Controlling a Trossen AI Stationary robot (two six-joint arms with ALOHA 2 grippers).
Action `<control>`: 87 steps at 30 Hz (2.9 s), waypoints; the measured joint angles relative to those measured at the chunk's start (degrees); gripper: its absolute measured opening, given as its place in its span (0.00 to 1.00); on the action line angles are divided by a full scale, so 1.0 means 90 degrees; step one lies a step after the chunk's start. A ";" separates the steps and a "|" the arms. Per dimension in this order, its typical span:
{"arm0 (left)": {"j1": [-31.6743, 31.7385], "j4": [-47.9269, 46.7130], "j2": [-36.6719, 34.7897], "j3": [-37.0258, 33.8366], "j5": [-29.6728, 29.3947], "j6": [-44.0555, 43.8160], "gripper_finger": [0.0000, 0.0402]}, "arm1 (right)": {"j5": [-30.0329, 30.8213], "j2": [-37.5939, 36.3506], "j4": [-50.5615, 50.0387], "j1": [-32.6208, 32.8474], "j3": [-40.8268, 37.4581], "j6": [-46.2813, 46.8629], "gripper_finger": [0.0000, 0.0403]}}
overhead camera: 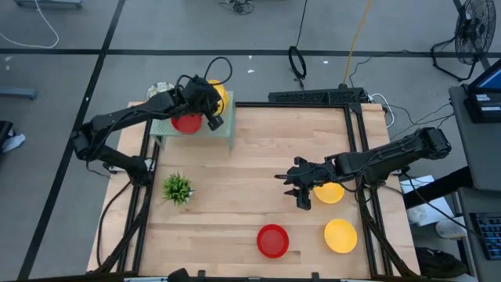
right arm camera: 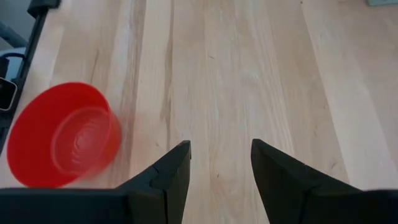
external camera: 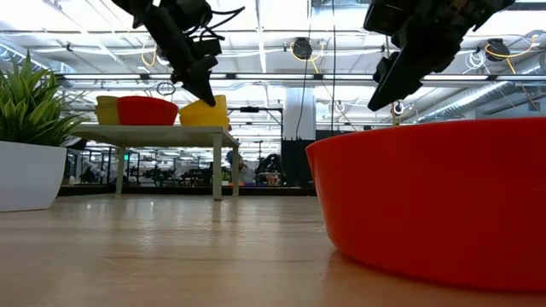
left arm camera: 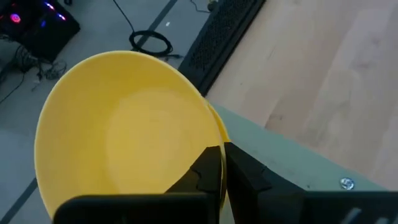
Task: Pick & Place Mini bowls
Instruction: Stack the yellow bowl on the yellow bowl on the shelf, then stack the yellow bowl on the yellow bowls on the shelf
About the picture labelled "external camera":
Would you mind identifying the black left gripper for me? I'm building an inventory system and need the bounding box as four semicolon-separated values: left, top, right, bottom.
144;6;218;107

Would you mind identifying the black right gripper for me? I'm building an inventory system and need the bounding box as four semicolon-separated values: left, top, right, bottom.
364;0;517;112

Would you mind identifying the red plastic mini bowl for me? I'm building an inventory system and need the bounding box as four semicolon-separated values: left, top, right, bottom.
116;96;179;126
305;117;546;293

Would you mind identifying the green perforated metal shelf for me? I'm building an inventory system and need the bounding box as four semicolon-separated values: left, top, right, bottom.
70;124;241;201

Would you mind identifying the person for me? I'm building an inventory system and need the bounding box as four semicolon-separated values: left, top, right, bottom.
225;149;257;185

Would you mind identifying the artificial plant in white pot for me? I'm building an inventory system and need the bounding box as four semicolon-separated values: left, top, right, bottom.
0;50;86;213

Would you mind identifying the black ceiling cable reel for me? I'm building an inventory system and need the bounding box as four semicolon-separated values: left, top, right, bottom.
292;37;314;61
485;38;511;62

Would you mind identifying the silver ventilation duct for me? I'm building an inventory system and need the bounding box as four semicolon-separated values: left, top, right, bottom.
426;72;546;120

